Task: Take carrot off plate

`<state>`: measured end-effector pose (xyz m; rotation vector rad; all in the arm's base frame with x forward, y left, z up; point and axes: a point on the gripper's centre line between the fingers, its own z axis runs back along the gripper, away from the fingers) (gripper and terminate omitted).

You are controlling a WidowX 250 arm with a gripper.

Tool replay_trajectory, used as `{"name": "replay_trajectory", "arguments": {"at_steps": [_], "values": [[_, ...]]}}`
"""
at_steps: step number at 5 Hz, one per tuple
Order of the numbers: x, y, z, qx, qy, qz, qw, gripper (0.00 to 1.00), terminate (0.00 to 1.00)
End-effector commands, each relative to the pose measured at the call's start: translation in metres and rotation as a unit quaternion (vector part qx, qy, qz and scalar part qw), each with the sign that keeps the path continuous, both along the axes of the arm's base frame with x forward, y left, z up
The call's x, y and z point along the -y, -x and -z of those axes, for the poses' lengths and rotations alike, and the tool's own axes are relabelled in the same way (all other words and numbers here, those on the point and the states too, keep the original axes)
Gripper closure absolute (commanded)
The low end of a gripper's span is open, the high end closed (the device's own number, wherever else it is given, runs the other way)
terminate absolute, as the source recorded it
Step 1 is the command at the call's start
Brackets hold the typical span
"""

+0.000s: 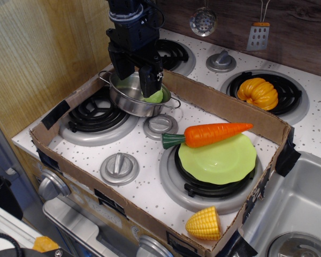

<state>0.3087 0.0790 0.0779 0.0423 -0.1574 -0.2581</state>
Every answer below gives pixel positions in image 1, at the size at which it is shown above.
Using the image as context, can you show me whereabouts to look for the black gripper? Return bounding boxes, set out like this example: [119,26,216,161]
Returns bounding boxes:
[106,17,163,97]

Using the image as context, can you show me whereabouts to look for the orange toy carrot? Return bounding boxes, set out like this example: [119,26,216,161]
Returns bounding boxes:
[161,123,254,149]

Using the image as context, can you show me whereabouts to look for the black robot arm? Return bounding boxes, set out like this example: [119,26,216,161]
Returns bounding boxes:
[106,1,165,97]

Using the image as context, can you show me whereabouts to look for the light green plastic plate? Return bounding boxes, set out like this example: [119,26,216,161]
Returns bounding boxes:
[178,134,257,185]

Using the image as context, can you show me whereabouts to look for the brown cardboard fence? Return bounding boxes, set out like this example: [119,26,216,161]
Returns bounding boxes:
[30,71,294,256]

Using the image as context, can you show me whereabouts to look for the small silver metal pot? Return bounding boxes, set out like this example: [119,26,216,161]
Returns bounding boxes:
[98,70,181,117]

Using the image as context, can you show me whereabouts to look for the green toy vegetable piece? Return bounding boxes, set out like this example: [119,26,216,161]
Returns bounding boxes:
[144,90,164,103]

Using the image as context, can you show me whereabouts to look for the back left black burner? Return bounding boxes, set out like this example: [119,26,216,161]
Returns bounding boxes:
[156,39,196,77]

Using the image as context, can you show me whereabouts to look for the black burner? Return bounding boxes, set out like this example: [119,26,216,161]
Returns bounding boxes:
[221,70,309,126]
[159,147,263,215]
[156,39,196,77]
[59,87,139,147]

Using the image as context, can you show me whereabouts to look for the silver middle stove knob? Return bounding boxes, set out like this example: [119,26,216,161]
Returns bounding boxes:
[143,114,178,141]

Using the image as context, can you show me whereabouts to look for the silver stove knob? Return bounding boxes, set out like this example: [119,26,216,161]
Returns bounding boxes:
[100,153,140,186]
[143,114,178,141]
[206,50,236,73]

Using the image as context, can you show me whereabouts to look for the front left black burner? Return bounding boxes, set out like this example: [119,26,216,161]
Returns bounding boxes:
[59,87,139,147]

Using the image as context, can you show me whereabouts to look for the silver perforated ladle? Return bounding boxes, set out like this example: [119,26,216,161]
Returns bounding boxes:
[189,1,218,37]

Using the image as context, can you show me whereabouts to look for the silver back stove knob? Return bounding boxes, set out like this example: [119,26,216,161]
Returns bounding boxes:
[206,50,236,73]

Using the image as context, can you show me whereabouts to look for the silver front stove knob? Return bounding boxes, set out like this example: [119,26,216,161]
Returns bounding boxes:
[100,153,140,186]

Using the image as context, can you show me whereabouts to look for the silver slotted spatula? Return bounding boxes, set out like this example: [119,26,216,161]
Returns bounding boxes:
[247,1,270,51]

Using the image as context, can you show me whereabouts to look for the orange toy pumpkin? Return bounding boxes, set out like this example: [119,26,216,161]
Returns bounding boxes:
[237,78,279,110]

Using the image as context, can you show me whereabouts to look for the front right black burner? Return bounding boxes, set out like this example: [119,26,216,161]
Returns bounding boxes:
[159,147,263,215]

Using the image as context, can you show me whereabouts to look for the silver oven front knob left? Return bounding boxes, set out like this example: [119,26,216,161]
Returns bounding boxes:
[38,169,71,201]

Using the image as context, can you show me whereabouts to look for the silver oven knob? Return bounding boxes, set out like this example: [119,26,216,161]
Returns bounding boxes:
[38,169,71,201]
[136,235,173,257]

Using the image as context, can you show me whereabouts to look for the back right black burner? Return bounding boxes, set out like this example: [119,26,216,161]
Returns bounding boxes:
[221,70,309,126]

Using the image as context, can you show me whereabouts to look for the yellow toy corn half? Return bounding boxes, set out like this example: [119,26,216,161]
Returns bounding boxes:
[185,206,221,241]

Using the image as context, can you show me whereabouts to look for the silver oven front knob right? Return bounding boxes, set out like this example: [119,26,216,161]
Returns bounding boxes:
[136,235,173,257]

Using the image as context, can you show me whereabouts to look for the orange object bottom left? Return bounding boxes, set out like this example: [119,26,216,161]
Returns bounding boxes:
[32,236,59,253]

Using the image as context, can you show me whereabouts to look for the silver sink basin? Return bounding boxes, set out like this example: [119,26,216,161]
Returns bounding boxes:
[242,152,321,256]

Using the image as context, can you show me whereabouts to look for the silver oven door handle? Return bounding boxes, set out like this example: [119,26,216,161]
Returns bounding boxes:
[43,198,137,256]

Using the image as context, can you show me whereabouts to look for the black cable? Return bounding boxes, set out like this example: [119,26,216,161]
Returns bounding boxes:
[0,231,26,257]

